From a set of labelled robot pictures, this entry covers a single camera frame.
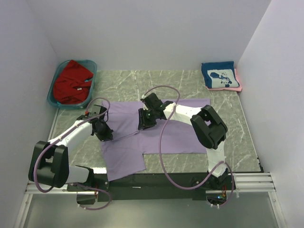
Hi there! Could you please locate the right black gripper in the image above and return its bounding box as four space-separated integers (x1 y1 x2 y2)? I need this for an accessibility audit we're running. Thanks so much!
138 108 157 130

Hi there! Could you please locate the lilac purple t-shirt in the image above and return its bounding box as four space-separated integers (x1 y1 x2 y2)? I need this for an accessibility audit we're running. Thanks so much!
101 101 206 181

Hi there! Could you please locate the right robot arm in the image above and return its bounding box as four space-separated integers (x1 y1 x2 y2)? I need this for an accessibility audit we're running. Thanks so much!
138 99 231 190

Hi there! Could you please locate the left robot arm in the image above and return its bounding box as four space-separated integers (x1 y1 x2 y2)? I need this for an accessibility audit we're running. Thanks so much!
28 115 113 191

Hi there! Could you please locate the red t-shirt in basket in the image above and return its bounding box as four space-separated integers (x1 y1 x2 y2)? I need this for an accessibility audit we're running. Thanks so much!
53 60 94 105

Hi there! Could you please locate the teal plastic basket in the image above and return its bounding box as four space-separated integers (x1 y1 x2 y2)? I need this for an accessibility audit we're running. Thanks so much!
47 60 97 110

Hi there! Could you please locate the black base beam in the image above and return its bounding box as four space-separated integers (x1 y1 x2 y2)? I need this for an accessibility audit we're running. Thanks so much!
67 171 236 205

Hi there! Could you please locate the folded blue printed t-shirt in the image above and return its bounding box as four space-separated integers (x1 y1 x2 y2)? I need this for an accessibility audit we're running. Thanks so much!
201 61 239 88

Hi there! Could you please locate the folded pink t-shirt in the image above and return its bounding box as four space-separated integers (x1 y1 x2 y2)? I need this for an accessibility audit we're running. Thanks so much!
206 68 242 92

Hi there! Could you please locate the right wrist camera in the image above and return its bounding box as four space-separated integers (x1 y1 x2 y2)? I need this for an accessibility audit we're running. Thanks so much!
141 93 163 110

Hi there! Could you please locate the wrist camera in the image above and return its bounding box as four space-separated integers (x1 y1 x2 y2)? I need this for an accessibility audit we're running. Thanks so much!
85 104 107 118
141 93 163 110

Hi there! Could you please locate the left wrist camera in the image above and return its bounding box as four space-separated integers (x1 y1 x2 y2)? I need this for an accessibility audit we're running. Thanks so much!
85 104 107 118

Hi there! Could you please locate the aluminium frame rail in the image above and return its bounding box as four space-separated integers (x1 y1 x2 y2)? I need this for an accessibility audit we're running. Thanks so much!
14 109 285 226

